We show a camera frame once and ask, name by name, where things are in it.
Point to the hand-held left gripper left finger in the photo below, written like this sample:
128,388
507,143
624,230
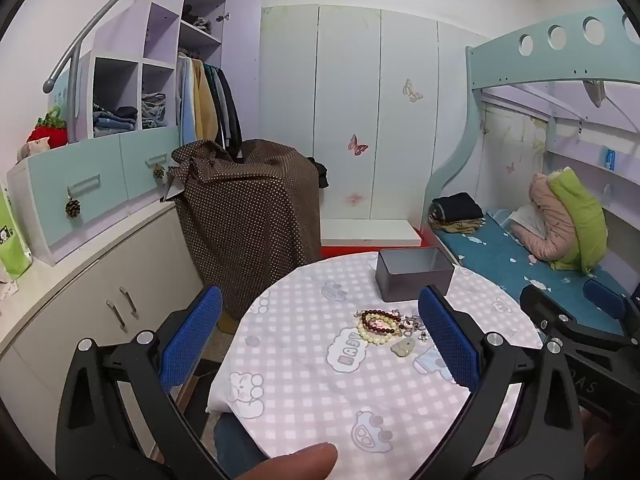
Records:
192,330

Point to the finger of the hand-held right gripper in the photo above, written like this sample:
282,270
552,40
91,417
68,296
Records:
602,300
542,307

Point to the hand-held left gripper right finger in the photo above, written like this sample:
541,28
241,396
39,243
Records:
447,335

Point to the pale jade pendant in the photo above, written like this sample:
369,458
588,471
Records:
404,348

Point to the grey metal tin box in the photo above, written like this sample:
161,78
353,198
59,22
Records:
400,285

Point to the person's left hand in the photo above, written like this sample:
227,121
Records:
300,462

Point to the blue printed bed sheet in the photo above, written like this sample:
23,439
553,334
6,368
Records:
500,255

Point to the green jacket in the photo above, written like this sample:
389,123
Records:
585,220

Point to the white pillow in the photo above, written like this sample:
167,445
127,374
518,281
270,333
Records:
527,217

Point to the tan folded clothes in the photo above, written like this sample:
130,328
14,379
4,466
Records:
460,228

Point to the person's jeans leg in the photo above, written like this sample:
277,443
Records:
235,440

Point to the round table with checked cloth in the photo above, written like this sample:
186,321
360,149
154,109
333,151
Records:
310,360

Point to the white cabinet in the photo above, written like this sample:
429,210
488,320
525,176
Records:
75,300

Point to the red ottoman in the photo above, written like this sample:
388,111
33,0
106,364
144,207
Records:
350,253

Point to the dark folded clothes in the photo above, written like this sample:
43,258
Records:
457,206

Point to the brown dotted cloth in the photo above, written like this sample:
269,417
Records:
250,210

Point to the small blue box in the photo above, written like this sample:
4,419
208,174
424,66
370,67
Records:
609,158

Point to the pine cone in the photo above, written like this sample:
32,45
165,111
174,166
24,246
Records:
73,208
159,171

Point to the faint pink butterfly sticker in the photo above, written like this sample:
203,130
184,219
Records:
356,199

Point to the teal drawer unit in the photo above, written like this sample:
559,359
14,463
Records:
50,195

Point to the green bag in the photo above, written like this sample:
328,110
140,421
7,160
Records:
12,240

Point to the black garment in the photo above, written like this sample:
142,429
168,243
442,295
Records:
320,174

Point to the black hanging coat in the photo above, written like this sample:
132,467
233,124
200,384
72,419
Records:
231,115

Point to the yellow hanging coat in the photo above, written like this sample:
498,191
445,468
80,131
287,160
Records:
202,105

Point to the folded grey-blue clothes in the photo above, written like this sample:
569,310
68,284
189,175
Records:
152,107

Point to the light blue hanging shirt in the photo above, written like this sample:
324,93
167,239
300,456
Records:
186,100

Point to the grey hanging garment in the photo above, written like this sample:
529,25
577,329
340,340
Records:
219,100

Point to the beige plush toy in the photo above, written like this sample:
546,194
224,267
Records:
32,150

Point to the strawberry plush toy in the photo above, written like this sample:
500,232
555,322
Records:
47,135

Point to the cream butterfly sticker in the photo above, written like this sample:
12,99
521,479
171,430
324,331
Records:
412,91

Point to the white wardrobe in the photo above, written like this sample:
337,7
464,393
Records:
345,85

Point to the grey clothes pile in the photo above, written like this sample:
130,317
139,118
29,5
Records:
197,19

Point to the grey metal handrail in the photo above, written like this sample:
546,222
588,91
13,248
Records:
100,17

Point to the teal bunk bed frame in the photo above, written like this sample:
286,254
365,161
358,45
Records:
500,55

